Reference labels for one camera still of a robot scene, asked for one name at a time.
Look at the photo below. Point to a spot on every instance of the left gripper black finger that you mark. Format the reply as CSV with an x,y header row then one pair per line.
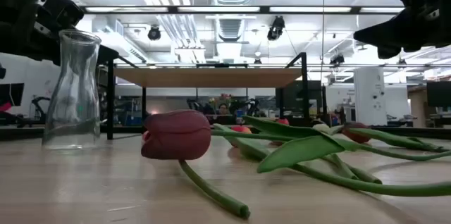
x,y
104,53

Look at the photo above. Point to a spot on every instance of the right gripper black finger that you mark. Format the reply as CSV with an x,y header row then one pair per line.
x,y
389,54
387,34

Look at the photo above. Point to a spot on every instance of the clear glass vase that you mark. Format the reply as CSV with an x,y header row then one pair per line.
x,y
70,125

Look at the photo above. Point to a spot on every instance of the pale yellow tulip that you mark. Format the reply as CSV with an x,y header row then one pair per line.
x,y
321,129

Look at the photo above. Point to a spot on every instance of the pink peach tulip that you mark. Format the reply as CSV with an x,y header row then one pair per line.
x,y
242,211

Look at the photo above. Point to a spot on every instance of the white pillar cabinet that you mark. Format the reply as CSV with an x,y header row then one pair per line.
x,y
370,93

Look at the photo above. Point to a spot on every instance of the black ceiling spotlight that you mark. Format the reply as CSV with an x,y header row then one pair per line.
x,y
337,59
154,34
276,30

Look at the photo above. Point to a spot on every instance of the black monitor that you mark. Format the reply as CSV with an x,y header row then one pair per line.
x,y
15,93
438,93

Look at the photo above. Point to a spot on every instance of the black overhead light beam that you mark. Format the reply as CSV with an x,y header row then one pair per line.
x,y
172,10

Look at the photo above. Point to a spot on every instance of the background flower bouquet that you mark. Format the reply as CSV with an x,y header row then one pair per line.
x,y
225,97

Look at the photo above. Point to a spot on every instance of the person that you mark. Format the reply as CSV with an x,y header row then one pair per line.
x,y
223,108

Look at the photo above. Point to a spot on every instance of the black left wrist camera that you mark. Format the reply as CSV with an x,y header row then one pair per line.
x,y
65,11

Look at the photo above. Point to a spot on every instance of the wooden shelf with black frame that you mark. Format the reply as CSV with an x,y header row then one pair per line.
x,y
208,77

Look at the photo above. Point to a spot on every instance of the black table rig frame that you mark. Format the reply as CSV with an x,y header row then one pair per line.
x,y
21,133

